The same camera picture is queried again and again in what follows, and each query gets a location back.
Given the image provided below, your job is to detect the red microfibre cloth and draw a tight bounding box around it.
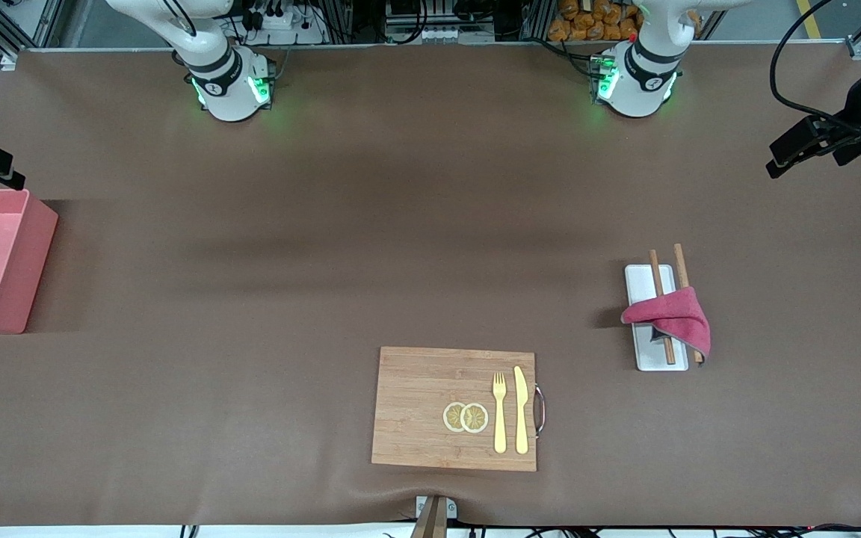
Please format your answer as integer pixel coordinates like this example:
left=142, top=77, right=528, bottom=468
left=620, top=286, right=712, bottom=365

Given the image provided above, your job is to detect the orange packaged goods pile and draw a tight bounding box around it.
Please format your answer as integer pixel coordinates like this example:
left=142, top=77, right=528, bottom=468
left=548, top=0, right=644, bottom=43

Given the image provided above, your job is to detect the white rectangular tray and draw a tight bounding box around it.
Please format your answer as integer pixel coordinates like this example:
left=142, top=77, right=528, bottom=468
left=624, top=264, right=690, bottom=372

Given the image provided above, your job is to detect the white power strip with plugs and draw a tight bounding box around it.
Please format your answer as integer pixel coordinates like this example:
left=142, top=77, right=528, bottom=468
left=246, top=0, right=328, bottom=46

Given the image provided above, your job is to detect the yellow knife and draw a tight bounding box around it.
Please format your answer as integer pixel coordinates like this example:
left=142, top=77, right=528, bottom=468
left=513, top=365, right=530, bottom=455

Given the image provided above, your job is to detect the white socket strip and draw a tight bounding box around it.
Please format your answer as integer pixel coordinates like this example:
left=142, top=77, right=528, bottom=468
left=419, top=26, right=496, bottom=44

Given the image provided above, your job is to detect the yellow fork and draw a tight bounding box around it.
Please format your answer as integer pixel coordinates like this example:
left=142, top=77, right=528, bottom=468
left=492, top=372, right=508, bottom=454

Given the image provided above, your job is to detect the wooden cutting board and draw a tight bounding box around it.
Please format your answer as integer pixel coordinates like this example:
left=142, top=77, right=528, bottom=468
left=371, top=346, right=547, bottom=473

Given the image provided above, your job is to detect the brown mounting bar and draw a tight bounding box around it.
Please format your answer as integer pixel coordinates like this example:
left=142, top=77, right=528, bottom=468
left=410, top=497, right=448, bottom=538

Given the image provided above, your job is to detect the metal table edge bracket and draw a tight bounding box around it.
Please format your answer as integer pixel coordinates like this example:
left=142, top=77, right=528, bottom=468
left=416, top=495, right=457, bottom=520

